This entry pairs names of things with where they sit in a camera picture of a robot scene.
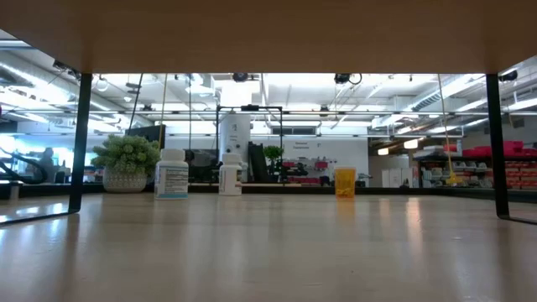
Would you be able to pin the small white medicine bottle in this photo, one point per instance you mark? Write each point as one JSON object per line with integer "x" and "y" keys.
{"x": 230, "y": 178}

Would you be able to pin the orange pill vial white cap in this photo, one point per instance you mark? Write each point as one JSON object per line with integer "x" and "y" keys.
{"x": 345, "y": 182}

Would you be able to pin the large white labelled medicine bottle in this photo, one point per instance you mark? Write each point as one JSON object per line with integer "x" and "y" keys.
{"x": 171, "y": 180}

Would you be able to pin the black background robot arm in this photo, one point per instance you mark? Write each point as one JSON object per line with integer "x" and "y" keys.
{"x": 295, "y": 170}

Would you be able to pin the wooden shelf with black legs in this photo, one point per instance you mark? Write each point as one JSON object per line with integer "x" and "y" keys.
{"x": 268, "y": 33}

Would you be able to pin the small green background plant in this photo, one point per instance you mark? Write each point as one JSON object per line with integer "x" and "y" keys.
{"x": 272, "y": 152}

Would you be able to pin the white cylindrical tank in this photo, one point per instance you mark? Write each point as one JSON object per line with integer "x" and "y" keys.
{"x": 234, "y": 134}

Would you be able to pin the red bin rack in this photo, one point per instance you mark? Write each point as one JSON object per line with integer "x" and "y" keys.
{"x": 321, "y": 165}

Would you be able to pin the black ceiling device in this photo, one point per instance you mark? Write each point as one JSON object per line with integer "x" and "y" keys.
{"x": 240, "y": 77}
{"x": 508, "y": 76}
{"x": 342, "y": 78}

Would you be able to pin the glowing ceiling lamp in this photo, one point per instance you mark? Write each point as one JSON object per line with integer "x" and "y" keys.
{"x": 382, "y": 151}
{"x": 411, "y": 144}

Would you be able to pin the dark background monitor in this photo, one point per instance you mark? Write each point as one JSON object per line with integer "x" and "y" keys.
{"x": 149, "y": 132}

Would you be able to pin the white cabinets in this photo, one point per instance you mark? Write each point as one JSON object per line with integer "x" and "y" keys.
{"x": 394, "y": 178}

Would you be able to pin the green plant in white pot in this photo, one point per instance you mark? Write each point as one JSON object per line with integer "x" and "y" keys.
{"x": 126, "y": 157}

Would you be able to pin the yellow mop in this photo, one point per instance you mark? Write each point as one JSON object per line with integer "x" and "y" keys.
{"x": 454, "y": 179}

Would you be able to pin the person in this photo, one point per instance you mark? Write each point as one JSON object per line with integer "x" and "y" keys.
{"x": 46, "y": 161}

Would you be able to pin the shelving with red bins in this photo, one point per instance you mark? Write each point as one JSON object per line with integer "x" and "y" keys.
{"x": 516, "y": 168}

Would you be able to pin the black aluminium table frame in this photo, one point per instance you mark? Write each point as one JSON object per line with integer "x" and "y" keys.
{"x": 419, "y": 191}

